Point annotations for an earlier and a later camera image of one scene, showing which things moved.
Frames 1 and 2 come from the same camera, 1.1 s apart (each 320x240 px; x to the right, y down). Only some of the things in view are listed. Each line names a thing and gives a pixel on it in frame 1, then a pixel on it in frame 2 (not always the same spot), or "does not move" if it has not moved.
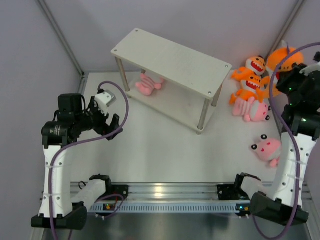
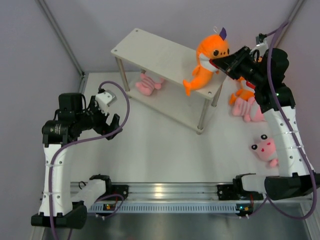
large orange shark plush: x=296 y=57 -> x=211 y=46
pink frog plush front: x=267 y=147 does not move
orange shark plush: x=250 y=88 does not move
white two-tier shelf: x=171 y=79 does not move
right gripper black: x=285 y=76 -> x=230 y=63
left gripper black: x=102 y=129 does not move
